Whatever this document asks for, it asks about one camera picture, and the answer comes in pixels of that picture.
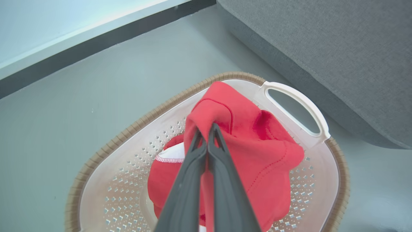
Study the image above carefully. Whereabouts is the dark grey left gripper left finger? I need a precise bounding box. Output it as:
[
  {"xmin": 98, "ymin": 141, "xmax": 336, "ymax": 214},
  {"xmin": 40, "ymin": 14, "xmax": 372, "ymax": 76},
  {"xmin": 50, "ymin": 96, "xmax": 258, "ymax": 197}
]
[{"xmin": 154, "ymin": 128, "xmax": 207, "ymax": 232}]

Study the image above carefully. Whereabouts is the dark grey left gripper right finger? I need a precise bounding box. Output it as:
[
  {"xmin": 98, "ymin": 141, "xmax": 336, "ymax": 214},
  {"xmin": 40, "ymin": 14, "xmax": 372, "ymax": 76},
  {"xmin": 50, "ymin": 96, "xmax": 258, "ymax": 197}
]
[{"xmin": 207, "ymin": 123, "xmax": 262, "ymax": 232}]

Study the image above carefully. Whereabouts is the red garment with white trim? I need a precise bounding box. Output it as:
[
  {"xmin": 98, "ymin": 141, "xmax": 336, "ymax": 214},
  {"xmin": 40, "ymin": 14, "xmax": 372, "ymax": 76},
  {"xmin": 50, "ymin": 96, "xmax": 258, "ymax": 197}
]
[{"xmin": 147, "ymin": 81, "xmax": 305, "ymax": 232}]

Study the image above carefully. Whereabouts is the cream perforated plastic laundry basket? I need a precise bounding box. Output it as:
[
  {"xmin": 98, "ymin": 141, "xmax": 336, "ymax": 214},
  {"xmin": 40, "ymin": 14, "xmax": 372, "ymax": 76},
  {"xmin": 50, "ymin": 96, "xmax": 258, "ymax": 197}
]
[{"xmin": 64, "ymin": 72, "xmax": 351, "ymax": 232}]

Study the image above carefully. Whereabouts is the grey fabric sofa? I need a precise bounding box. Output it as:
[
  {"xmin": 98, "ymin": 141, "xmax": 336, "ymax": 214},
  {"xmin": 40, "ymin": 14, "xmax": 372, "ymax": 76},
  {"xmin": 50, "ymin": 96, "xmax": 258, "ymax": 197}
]
[{"xmin": 216, "ymin": 0, "xmax": 412, "ymax": 150}]

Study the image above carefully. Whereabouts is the black wall baseboard strip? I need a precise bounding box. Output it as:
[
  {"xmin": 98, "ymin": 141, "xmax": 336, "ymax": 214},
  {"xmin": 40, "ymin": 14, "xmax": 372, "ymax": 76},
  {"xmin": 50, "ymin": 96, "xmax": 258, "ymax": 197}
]
[{"xmin": 0, "ymin": 0, "xmax": 217, "ymax": 100}]

